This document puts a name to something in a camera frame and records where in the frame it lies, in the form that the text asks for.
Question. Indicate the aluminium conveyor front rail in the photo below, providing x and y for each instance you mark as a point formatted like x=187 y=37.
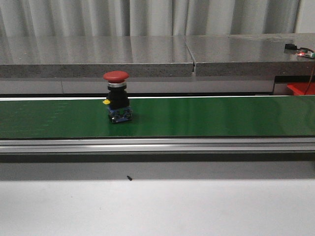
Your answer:
x=160 y=145

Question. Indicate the black sensor module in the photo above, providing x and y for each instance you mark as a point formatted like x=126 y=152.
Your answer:
x=291 y=47

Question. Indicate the green conveyor belt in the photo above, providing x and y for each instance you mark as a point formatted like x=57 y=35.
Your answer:
x=161 y=117

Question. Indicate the grey stone slab left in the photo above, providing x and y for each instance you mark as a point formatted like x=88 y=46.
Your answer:
x=92 y=56

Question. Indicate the green circuit board red LED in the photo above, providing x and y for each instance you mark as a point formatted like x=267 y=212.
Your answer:
x=306 y=53

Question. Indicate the grey stone slab right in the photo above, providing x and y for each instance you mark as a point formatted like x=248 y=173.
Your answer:
x=250 y=55

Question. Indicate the grey curtain backdrop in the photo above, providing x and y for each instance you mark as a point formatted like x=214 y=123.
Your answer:
x=146 y=17

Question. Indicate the red emergency stop button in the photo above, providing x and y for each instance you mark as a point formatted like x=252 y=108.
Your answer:
x=117 y=100

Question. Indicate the red plastic bin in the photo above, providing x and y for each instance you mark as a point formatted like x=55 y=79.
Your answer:
x=302 y=88

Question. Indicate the grey stone slab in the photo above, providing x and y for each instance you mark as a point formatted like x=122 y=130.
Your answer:
x=250 y=55
x=92 y=56

